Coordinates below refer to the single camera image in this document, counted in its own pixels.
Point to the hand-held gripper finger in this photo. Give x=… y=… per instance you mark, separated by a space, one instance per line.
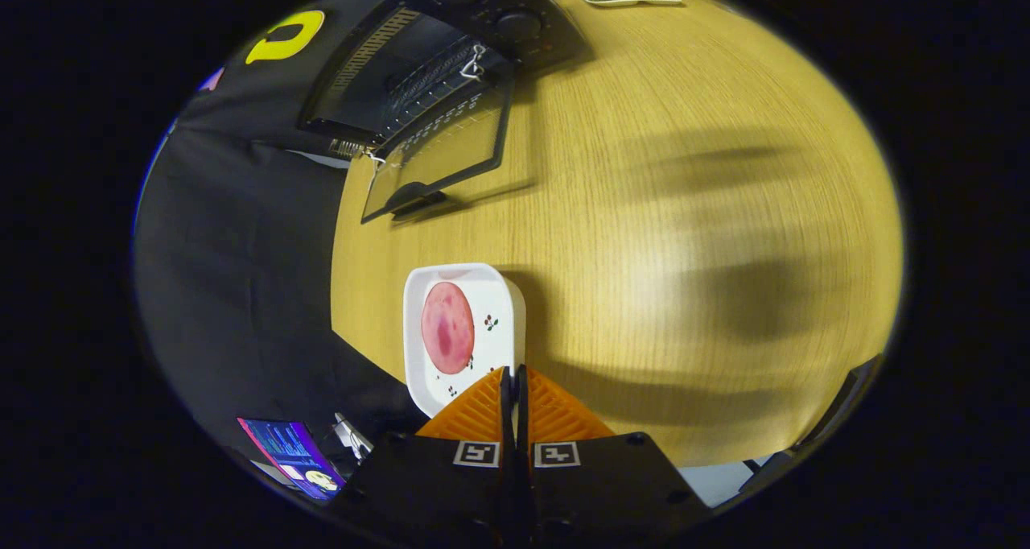
x=506 y=408
x=522 y=408

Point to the white square plate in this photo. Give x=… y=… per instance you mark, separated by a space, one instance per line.
x=499 y=348

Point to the pink ham slice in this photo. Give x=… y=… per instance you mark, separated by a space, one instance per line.
x=447 y=328

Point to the black toaster oven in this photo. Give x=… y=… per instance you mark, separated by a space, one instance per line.
x=515 y=26

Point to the purple screen phone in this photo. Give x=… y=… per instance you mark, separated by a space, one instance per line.
x=290 y=448

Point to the black backdrop cloth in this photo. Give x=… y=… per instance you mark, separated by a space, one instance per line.
x=241 y=275

